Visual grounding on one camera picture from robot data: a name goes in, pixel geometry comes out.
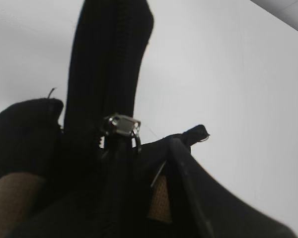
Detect black bag with tan handles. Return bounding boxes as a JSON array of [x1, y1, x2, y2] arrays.
[[5, 0, 209, 238]]

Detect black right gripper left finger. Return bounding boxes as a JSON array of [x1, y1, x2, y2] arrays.
[[0, 98, 65, 238]]

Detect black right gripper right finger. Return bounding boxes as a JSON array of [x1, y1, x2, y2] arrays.
[[168, 139, 297, 238]]

